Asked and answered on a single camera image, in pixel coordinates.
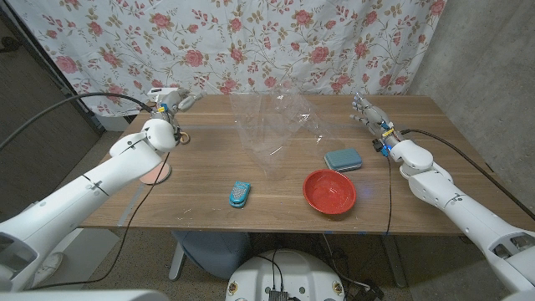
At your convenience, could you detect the clear cling film sheet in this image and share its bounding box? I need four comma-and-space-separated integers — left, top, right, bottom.
228, 83, 335, 176

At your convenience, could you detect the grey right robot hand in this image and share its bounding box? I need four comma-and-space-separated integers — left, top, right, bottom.
349, 92, 398, 145

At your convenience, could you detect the white power strip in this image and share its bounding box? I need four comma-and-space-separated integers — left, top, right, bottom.
146, 86, 169, 104

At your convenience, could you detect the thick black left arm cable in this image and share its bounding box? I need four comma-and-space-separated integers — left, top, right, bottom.
0, 92, 154, 151

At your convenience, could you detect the floral print curtain backdrop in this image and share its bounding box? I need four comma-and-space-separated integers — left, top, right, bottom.
8, 0, 448, 117

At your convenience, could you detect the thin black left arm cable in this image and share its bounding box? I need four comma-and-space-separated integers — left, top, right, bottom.
28, 152, 172, 292

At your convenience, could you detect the white sneaker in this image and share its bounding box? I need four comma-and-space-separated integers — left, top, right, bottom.
33, 252, 64, 288

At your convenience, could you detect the black power adapter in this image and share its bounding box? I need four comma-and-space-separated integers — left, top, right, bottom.
354, 280, 385, 301

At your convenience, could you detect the white floor platform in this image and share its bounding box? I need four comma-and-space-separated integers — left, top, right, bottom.
37, 227, 121, 289

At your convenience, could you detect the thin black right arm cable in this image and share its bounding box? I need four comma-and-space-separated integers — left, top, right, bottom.
384, 154, 394, 235

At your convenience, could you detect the white floor cable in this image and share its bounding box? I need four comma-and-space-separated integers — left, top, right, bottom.
321, 233, 371, 289

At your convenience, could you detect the black torso cable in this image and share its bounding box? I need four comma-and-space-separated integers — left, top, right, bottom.
254, 249, 285, 292

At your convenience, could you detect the white robot torso base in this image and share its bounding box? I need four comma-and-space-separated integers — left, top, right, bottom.
225, 249, 347, 301

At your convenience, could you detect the red round tray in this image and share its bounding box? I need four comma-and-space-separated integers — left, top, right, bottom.
302, 168, 358, 216

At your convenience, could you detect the grey blue chair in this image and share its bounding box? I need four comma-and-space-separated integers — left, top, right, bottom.
168, 231, 252, 281

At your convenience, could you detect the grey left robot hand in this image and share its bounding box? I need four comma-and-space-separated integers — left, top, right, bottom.
160, 88, 206, 122

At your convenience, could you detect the teal sponge block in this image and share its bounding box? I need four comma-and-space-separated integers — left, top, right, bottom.
324, 147, 363, 173

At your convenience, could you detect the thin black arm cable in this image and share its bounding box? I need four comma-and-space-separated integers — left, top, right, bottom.
28, 152, 172, 292
384, 154, 394, 235

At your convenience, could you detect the grey table leg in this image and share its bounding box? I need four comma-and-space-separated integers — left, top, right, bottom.
382, 234, 407, 288

